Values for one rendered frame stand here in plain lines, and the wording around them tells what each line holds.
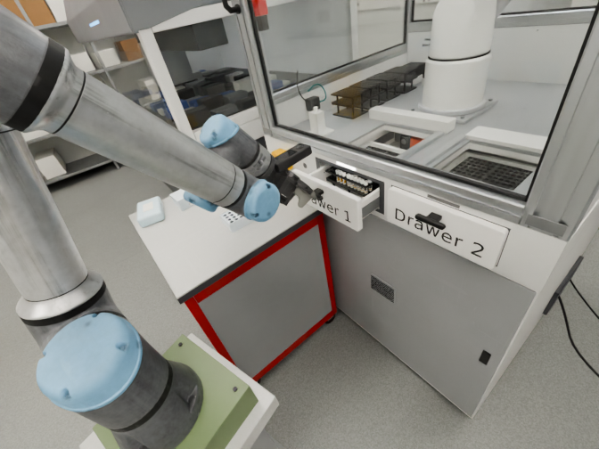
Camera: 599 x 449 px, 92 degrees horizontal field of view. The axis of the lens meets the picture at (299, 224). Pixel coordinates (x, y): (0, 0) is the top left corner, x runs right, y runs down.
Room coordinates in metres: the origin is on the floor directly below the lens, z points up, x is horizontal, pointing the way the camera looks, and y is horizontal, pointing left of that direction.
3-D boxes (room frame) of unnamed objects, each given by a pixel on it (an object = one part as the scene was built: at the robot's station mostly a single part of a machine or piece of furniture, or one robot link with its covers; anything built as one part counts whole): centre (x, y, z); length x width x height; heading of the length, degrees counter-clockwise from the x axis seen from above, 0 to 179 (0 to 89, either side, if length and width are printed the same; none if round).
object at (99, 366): (0.25, 0.33, 0.99); 0.13 x 0.12 x 0.14; 43
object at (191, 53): (2.44, 0.43, 1.13); 1.78 x 1.14 x 0.45; 32
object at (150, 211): (1.06, 0.59, 0.78); 0.15 x 0.10 x 0.04; 18
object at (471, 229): (0.53, -0.34, 0.87); 0.29 x 0.02 x 0.11; 32
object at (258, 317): (0.99, 0.30, 0.38); 0.62 x 0.58 x 0.76; 32
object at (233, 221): (0.89, 0.20, 0.78); 0.12 x 0.08 x 0.04; 120
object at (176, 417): (0.25, 0.32, 0.87); 0.15 x 0.15 x 0.10
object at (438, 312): (1.01, -0.61, 0.40); 1.03 x 0.95 x 0.80; 32
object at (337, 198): (0.75, -0.09, 0.87); 0.29 x 0.02 x 0.11; 32
